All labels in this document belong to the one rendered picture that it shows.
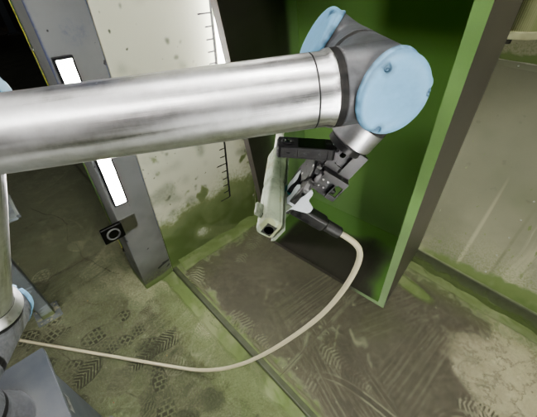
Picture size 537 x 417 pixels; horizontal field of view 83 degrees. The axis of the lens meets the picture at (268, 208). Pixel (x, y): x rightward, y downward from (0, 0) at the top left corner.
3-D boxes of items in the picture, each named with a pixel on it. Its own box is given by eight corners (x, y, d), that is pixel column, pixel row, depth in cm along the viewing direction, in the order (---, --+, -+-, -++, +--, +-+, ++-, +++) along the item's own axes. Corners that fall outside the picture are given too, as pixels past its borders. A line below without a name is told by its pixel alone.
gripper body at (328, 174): (330, 204, 64) (371, 164, 57) (296, 185, 62) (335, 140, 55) (328, 184, 70) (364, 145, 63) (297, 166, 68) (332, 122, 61)
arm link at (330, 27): (348, 6, 37) (413, 59, 43) (321, -4, 46) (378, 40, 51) (304, 77, 42) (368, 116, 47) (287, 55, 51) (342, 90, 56)
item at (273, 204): (352, 265, 63) (259, 213, 56) (337, 277, 65) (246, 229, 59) (333, 153, 101) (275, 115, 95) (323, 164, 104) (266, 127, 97)
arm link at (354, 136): (349, 118, 52) (342, 98, 59) (330, 141, 54) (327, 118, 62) (388, 146, 54) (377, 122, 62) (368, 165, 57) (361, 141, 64)
